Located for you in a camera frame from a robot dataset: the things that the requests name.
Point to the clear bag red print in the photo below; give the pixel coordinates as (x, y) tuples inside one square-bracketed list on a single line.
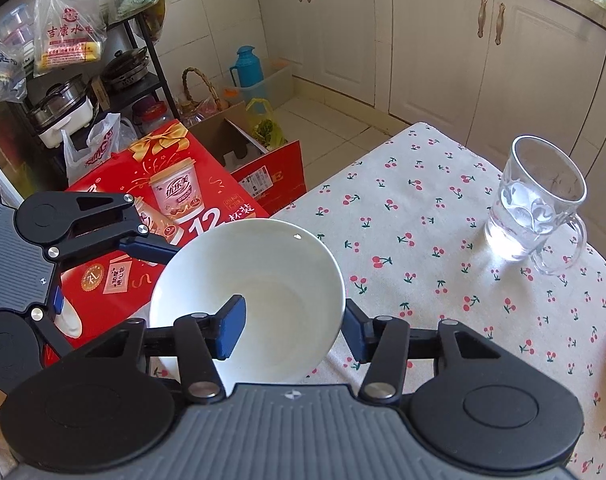
[(68, 30)]

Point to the white kitchen cabinets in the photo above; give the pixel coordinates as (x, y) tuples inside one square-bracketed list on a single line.
[(433, 60)]

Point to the wicker basket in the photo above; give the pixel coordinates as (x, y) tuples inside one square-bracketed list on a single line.
[(192, 70)]

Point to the red gift box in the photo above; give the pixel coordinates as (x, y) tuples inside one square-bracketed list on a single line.
[(218, 190)]

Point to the white bowl pink flower print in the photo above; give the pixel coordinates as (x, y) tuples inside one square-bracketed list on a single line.
[(283, 270)]

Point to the red carton with barcode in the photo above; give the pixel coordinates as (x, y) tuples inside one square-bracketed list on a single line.
[(283, 170)]

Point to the white electric cooking pot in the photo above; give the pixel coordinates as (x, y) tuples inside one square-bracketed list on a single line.
[(63, 120)]

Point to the stacked clear plastic containers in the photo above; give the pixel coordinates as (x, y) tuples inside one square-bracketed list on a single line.
[(15, 25)]

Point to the black pot with lid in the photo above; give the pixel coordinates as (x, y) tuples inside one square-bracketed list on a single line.
[(125, 67)]

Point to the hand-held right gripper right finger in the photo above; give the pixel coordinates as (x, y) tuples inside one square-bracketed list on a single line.
[(355, 330)]

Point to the clear glass mug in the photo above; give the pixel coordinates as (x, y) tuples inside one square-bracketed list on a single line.
[(513, 240)]

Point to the yellow plastic bag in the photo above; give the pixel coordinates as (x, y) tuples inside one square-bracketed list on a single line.
[(268, 130)]

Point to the jar with red lid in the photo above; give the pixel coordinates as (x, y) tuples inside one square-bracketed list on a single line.
[(150, 115)]

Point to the red and white plastic bag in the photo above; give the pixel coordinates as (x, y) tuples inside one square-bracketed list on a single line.
[(95, 150)]

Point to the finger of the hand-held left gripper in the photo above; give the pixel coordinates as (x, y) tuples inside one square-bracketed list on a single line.
[(153, 252), (58, 300)]

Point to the clear plastic storage bin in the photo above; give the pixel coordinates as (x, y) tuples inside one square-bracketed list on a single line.
[(280, 82)]

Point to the black metal shelf rack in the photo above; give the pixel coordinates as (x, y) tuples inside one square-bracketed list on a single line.
[(159, 67)]

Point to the open cardboard box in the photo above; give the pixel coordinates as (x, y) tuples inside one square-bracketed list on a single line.
[(218, 132)]

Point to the crumpled clear plastic bag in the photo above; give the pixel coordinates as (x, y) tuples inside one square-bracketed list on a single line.
[(0, 70)]

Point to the cherry print tablecloth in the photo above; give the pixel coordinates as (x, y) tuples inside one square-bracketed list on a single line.
[(423, 220)]

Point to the teal thermos flask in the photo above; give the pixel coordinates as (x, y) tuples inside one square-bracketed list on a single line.
[(250, 75)]

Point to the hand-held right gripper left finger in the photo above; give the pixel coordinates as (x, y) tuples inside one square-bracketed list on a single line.
[(230, 327)]

